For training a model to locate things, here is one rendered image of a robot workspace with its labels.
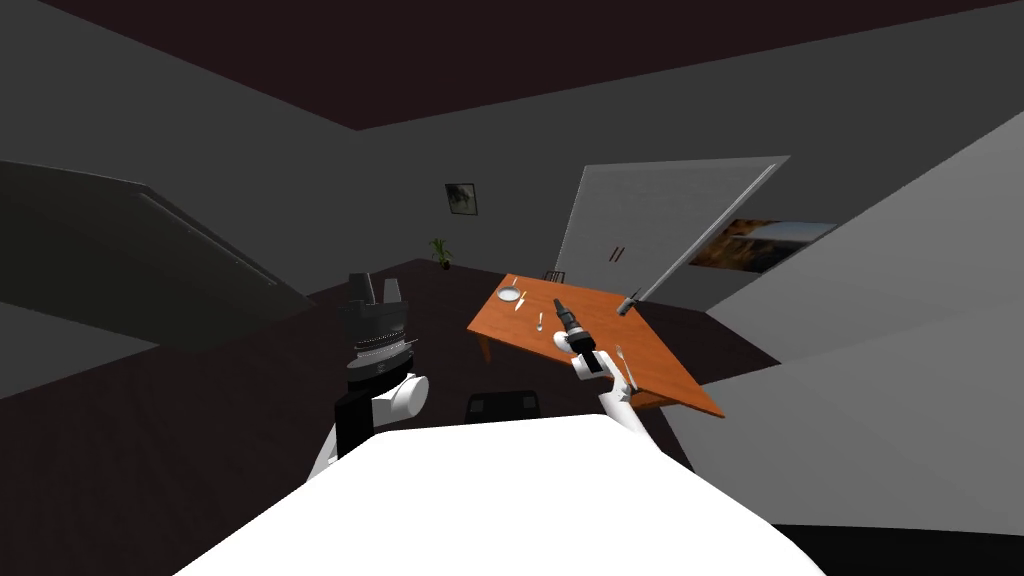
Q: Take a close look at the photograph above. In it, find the silver fork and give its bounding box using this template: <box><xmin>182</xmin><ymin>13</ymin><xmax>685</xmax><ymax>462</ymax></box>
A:
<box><xmin>614</xmin><ymin>344</ymin><xmax>639</xmax><ymax>393</ymax></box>

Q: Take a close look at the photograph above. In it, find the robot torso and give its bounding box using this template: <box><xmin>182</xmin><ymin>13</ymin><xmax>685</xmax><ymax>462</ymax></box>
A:
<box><xmin>171</xmin><ymin>389</ymin><xmax>830</xmax><ymax>576</ymax></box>

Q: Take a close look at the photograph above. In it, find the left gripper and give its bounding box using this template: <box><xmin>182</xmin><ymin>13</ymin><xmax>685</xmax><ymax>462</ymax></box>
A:
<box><xmin>339</xmin><ymin>272</ymin><xmax>410</xmax><ymax>341</ymax></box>

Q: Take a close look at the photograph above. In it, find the small dark framed picture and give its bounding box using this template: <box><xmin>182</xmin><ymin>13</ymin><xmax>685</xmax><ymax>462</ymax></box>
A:
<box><xmin>444</xmin><ymin>182</ymin><xmax>480</xmax><ymax>218</ymax></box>

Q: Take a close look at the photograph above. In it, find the orange wooden table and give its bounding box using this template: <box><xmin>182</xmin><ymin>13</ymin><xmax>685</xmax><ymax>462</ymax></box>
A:
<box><xmin>467</xmin><ymin>273</ymin><xmax>728</xmax><ymax>420</ymax></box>

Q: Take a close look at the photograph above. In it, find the grey tall pole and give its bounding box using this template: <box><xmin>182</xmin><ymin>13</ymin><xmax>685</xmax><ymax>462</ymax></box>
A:
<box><xmin>615</xmin><ymin>163</ymin><xmax>779</xmax><ymax>318</ymax></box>

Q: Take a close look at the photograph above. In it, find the wide landscape picture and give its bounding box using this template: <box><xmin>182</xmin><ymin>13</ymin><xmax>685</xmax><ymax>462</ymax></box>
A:
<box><xmin>687</xmin><ymin>217</ymin><xmax>839</xmax><ymax>276</ymax></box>

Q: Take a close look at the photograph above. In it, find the grey cupboard with red handles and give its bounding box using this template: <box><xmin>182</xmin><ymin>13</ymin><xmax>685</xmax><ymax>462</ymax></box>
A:
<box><xmin>555</xmin><ymin>155</ymin><xmax>792</xmax><ymax>296</ymax></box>

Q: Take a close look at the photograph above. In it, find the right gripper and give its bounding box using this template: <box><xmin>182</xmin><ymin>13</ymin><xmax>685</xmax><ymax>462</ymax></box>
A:
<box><xmin>552</xmin><ymin>297</ymin><xmax>592</xmax><ymax>339</ymax></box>

